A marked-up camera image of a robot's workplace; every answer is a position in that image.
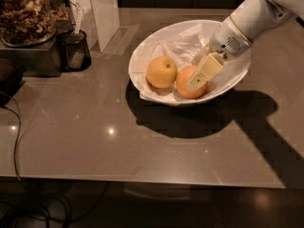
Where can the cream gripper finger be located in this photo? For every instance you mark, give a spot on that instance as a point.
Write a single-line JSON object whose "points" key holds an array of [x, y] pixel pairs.
{"points": [[207, 69], [201, 55]]}

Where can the black device at left edge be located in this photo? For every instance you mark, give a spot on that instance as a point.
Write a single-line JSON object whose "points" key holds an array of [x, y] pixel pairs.
{"points": [[11, 74]]}

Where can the glass jar of nuts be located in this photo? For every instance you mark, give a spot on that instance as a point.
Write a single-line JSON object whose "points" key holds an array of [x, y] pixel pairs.
{"points": [[25, 23]]}

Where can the black mesh cup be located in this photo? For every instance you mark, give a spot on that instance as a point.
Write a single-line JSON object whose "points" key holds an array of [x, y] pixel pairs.
{"points": [[63, 45]]}

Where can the white bowl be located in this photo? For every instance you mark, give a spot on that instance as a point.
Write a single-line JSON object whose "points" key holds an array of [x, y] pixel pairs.
{"points": [[152, 48]]}

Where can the white upright box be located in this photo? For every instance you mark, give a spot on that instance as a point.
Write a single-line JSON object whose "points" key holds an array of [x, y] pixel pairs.
{"points": [[101, 21]]}

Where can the white paper bowl liner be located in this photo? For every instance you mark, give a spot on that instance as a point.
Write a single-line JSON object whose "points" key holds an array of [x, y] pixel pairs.
{"points": [[177, 45]]}

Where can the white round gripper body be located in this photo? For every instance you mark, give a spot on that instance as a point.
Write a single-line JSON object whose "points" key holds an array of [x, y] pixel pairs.
{"points": [[225, 43]]}

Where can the left orange with stem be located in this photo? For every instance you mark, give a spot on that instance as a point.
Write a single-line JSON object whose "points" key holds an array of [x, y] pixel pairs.
{"points": [[161, 72]]}

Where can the white utensil in cup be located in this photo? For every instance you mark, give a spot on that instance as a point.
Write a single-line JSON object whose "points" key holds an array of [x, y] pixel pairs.
{"points": [[77, 32]]}

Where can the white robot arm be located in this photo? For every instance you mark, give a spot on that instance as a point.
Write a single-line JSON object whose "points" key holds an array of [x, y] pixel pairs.
{"points": [[253, 17]]}

